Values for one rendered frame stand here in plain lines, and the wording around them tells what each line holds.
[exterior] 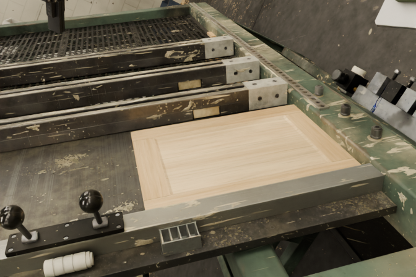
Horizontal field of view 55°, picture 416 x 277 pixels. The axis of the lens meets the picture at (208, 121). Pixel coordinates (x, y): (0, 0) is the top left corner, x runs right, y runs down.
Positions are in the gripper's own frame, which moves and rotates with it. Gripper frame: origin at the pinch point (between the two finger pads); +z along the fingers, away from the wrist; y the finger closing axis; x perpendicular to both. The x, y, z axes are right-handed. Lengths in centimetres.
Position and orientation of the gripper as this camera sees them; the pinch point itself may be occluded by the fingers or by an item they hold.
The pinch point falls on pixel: (56, 14)
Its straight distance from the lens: 88.9
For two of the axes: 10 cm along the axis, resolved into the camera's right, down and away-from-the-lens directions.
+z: -1.9, 7.5, 6.3
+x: 8.9, 4.1, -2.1
